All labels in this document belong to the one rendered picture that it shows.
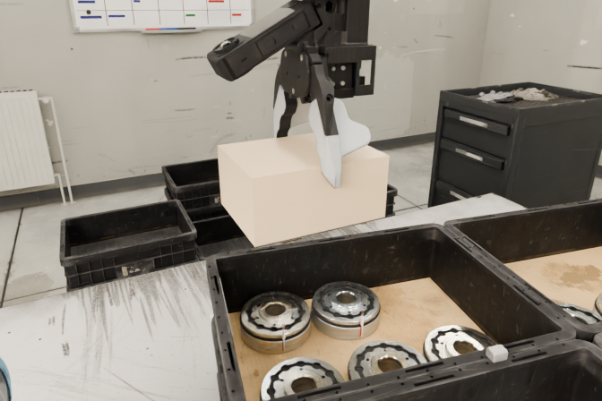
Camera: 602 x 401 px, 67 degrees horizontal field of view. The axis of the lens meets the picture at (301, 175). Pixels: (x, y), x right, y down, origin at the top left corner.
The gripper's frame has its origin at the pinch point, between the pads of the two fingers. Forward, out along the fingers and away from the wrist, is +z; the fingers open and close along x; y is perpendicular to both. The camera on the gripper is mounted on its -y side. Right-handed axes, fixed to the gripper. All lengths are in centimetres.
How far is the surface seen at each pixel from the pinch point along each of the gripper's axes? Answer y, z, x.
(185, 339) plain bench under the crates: -11.0, 40.5, 25.7
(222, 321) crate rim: -10.5, 17.5, -0.8
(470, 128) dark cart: 132, 33, 99
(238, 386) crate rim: -11.8, 17.5, -10.8
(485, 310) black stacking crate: 26.8, 23.8, -6.9
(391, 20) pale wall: 223, -6, 287
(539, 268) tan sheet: 49, 27, 1
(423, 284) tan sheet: 26.6, 27.3, 6.1
